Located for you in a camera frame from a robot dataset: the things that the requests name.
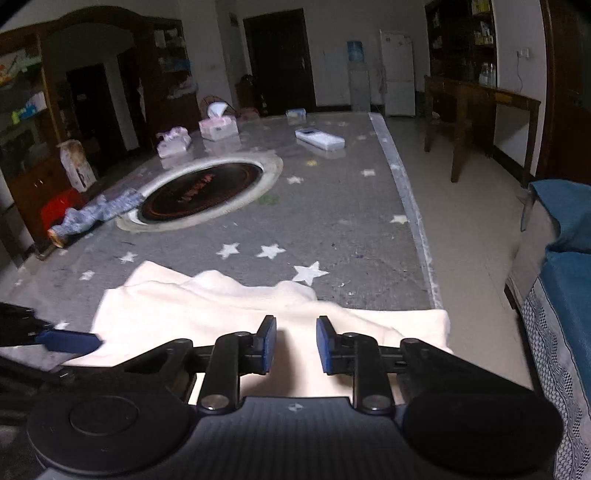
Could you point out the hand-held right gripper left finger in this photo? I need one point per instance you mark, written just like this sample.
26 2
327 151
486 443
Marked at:
267 344

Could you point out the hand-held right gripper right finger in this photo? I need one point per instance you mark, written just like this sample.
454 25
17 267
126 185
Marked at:
324 344

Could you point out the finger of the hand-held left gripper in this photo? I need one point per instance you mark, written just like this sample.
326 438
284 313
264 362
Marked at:
69 341

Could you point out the cream sweater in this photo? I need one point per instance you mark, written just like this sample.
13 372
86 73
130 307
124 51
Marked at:
207 304

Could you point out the red plastic stool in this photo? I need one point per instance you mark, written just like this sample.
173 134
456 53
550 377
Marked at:
60 205

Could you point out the blue grey sock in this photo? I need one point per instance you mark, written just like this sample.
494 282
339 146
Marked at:
97 212

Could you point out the round black induction cooker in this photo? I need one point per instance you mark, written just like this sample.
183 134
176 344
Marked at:
198 191

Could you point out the white paper bag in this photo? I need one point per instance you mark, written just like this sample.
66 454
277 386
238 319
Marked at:
77 166

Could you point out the white remote control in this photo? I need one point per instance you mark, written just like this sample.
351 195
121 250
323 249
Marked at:
320 139

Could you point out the small pink tissue pack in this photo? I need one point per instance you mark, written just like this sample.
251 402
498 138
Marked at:
173 145

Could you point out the grey patterned sofa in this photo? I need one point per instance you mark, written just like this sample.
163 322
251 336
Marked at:
545 346

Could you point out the pink white tissue box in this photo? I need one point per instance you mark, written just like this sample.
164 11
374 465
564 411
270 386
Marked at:
219 127

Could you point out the white water dispenser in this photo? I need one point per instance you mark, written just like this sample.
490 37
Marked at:
360 87

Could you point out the blue sofa cover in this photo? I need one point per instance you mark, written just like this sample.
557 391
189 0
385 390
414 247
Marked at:
570 212

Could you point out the white refrigerator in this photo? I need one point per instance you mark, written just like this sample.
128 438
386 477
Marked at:
398 74

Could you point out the dark wooden door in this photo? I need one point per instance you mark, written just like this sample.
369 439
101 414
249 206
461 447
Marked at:
279 60

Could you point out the blue water bottle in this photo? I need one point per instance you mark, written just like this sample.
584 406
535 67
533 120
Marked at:
355 50

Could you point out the dark wooden desk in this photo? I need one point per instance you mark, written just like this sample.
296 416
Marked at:
489 99

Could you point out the dark wooden display cabinet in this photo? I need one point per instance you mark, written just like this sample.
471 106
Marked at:
457 41

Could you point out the dark wooden panel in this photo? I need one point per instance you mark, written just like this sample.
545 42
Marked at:
568 83

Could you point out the arched wooden wall unit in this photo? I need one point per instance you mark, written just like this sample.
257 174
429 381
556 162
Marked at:
32 152

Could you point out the white wall outlet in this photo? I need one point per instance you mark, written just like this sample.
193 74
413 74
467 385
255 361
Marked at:
522 53

